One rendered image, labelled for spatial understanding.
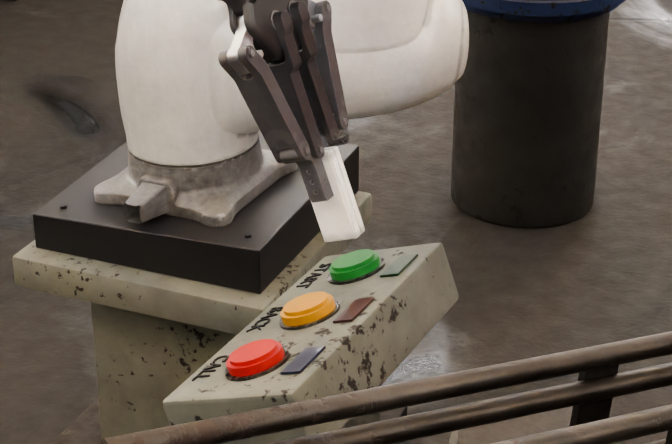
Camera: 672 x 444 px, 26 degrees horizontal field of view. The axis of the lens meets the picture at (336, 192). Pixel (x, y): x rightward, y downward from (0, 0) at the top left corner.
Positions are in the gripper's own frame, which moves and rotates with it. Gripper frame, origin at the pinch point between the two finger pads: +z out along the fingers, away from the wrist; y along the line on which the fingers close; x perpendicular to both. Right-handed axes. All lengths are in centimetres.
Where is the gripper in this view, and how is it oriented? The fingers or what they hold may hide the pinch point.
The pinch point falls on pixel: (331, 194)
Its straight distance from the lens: 109.1
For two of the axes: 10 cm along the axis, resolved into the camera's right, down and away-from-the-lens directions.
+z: 3.0, 9.2, 2.6
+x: -8.3, 1.2, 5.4
